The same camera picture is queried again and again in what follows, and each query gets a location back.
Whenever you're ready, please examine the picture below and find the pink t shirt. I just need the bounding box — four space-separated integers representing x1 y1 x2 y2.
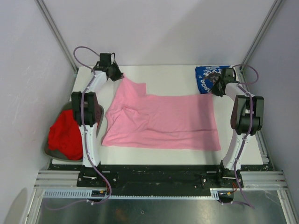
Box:
102 78 221 151

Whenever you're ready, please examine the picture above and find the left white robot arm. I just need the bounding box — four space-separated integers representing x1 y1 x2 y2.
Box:
71 53 123 168

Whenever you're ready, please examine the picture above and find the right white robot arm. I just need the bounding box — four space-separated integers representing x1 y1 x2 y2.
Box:
211 68 264 187

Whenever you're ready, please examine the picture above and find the folded blue printed t shirt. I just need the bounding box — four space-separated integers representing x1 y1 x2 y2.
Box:
195 65 231 94

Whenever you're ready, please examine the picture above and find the red t shirt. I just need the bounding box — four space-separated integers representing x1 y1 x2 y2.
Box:
48 109 83 161

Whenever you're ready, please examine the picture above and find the grey plastic tray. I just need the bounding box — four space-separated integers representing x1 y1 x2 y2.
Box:
43 101 105 162

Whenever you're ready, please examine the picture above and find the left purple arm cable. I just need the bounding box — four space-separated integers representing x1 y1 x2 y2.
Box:
73 46 107 178

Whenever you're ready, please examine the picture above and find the right aluminium frame post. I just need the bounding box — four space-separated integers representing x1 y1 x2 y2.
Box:
242 0 285 64

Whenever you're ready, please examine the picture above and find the aluminium frame post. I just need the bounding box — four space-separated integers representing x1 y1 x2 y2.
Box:
35 0 78 73
242 0 285 64

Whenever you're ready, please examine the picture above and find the left aluminium frame post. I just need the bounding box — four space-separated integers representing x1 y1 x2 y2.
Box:
35 0 78 73

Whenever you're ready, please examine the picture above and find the white slotted cable duct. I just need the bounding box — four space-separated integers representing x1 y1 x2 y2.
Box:
42 188 234 201

